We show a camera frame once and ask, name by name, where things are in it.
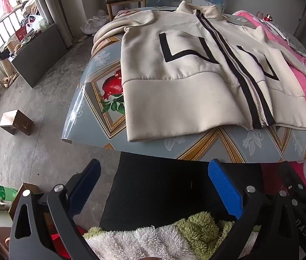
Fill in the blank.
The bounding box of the fruit print tablecloth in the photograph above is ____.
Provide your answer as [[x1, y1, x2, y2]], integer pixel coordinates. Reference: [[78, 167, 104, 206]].
[[62, 5, 306, 163]]

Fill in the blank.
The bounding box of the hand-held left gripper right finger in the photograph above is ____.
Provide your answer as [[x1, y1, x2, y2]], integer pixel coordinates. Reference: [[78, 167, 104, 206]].
[[208, 159, 303, 260]]

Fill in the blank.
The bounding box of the grey cabinet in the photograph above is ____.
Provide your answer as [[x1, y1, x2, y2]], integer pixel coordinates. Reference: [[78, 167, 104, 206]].
[[10, 23, 68, 88]]

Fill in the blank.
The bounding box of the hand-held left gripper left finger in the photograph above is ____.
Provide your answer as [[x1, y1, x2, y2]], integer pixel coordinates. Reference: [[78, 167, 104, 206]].
[[9, 158, 102, 260]]

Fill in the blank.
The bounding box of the person's fluffy robe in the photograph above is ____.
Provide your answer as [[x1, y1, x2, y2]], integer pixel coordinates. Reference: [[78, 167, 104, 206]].
[[84, 212, 260, 260]]

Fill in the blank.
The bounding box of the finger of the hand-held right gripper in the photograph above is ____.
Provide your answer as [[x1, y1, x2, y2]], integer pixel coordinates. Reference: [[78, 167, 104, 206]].
[[279, 161, 306, 193]]

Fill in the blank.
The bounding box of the open cardboard box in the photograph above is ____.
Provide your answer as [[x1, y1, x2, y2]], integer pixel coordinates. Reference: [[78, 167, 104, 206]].
[[8, 183, 41, 220]]

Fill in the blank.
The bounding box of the cream zip jacket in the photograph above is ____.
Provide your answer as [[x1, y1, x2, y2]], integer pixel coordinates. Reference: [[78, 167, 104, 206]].
[[92, 0, 306, 143]]

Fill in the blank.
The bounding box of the person's black clothing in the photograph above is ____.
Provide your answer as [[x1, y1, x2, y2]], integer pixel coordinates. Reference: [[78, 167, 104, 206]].
[[99, 152, 265, 229]]

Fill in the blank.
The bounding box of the door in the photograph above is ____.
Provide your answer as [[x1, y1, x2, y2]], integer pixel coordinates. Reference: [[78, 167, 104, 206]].
[[294, 0, 306, 37]]

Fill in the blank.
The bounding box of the grey lace cloth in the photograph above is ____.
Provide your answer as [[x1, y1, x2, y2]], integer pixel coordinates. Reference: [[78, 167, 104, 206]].
[[274, 23, 306, 57]]

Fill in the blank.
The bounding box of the brown cardboard box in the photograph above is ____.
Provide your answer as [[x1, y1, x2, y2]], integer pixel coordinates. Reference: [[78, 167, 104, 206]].
[[0, 110, 34, 136]]

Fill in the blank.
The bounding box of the grey curtain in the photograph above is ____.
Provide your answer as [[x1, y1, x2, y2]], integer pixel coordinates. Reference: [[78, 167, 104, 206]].
[[31, 0, 73, 49]]

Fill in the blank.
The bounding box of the white plastic bag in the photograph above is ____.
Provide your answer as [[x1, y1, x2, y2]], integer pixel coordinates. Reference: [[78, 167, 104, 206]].
[[80, 9, 110, 34]]

